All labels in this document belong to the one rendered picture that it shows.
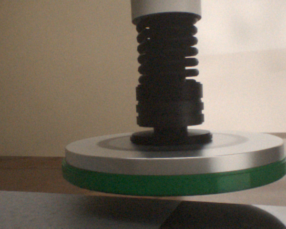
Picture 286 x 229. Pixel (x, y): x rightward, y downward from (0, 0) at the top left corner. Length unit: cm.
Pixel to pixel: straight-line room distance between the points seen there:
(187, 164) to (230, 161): 3
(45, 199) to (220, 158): 20
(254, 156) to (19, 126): 620
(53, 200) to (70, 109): 544
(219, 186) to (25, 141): 616
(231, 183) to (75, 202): 16
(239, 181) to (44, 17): 598
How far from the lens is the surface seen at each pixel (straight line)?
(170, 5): 33
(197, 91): 33
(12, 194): 42
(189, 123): 32
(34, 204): 37
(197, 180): 25
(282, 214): 32
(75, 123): 578
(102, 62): 554
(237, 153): 27
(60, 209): 34
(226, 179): 26
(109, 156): 27
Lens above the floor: 92
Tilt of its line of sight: 3 degrees down
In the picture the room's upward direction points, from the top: 2 degrees counter-clockwise
